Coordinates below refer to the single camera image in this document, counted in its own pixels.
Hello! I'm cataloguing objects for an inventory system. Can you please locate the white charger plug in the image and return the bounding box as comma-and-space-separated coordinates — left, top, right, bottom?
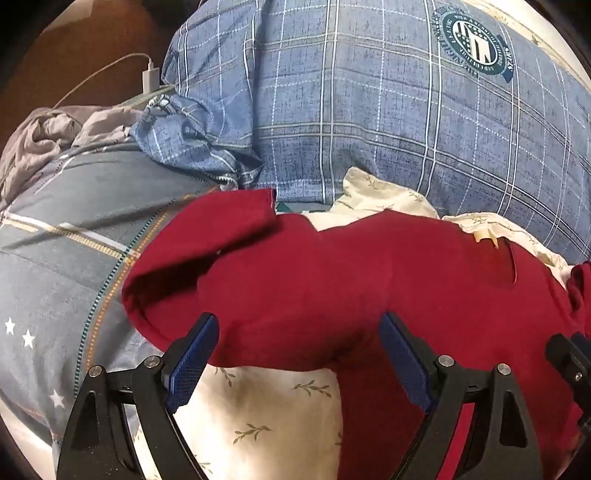
141, 58, 161, 93

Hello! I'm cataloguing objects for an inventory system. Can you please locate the crumpled grey cloth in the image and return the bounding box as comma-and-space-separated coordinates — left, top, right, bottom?
0, 105, 139, 200

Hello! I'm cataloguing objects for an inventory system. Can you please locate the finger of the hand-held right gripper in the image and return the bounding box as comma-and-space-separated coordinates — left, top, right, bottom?
545, 332, 591, 387

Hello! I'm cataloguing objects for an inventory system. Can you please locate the white charging cable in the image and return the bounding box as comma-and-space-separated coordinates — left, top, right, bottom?
51, 52, 151, 112

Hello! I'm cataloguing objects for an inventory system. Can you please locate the brown wooden headboard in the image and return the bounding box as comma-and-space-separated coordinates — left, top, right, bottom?
0, 0, 200, 153

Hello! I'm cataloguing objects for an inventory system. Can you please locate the blue plaid pillow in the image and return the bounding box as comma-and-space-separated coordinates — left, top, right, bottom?
131, 0, 591, 265

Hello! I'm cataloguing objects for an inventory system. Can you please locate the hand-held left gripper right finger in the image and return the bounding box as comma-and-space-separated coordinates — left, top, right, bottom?
379, 311, 543, 480

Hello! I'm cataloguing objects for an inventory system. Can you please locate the grey star-print bed sheet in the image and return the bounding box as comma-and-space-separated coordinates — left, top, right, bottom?
0, 143, 279, 464

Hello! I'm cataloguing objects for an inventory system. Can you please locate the dark red garment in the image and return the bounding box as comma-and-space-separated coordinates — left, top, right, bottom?
121, 188, 591, 480

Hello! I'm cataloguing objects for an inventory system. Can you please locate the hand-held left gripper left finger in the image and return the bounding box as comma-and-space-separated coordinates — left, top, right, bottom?
55, 313, 220, 480

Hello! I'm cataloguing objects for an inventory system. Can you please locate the cream leaf-print cloth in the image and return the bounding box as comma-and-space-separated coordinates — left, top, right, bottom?
178, 166, 574, 480

